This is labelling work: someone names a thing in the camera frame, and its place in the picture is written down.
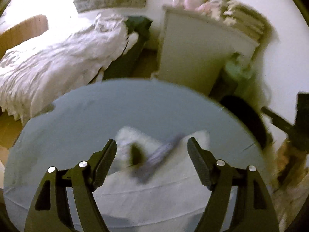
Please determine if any white rumpled bed duvet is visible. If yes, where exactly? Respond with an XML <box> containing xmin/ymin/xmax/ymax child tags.
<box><xmin>1</xmin><ymin>14</ymin><xmax>138</xmax><ymax>124</ymax></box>

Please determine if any black round trash bin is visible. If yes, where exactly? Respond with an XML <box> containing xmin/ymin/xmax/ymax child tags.
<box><xmin>217</xmin><ymin>94</ymin><xmax>269</xmax><ymax>150</ymax></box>

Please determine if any wooden headboard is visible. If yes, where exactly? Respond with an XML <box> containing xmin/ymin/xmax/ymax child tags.
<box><xmin>0</xmin><ymin>15</ymin><xmax>49</xmax><ymax>58</ymax></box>

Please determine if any dark green clothing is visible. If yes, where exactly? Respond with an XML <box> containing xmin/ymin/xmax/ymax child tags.
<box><xmin>125</xmin><ymin>16</ymin><xmax>152</xmax><ymax>40</ymax></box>

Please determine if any white cabinet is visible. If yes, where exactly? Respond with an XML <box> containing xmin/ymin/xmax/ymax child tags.
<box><xmin>157</xmin><ymin>5</ymin><xmax>259</xmax><ymax>95</ymax></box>

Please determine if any pink plush toy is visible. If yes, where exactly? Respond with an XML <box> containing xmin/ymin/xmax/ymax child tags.
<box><xmin>172</xmin><ymin>0</ymin><xmax>211</xmax><ymax>14</ymax></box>

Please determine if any stack of books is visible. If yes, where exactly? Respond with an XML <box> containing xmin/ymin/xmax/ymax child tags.
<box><xmin>223</xmin><ymin>0</ymin><xmax>268</xmax><ymax>41</ymax></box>

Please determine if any dark purple blurred object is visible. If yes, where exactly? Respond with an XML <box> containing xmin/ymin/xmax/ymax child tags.
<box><xmin>129</xmin><ymin>134</ymin><xmax>185</xmax><ymax>184</ymax></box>

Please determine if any white paper sheet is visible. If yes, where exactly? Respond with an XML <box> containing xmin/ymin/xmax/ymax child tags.
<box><xmin>94</xmin><ymin>126</ymin><xmax>210</xmax><ymax>231</ymax></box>

